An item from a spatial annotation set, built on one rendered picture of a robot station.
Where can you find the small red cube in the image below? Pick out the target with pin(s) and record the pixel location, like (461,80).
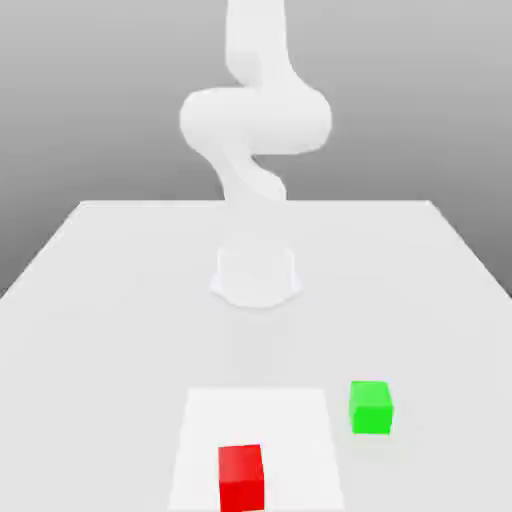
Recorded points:
(241,478)

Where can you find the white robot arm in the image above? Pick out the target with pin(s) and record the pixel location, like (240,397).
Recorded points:
(256,120)

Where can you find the small green cube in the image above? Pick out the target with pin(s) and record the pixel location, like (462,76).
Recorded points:
(370,408)

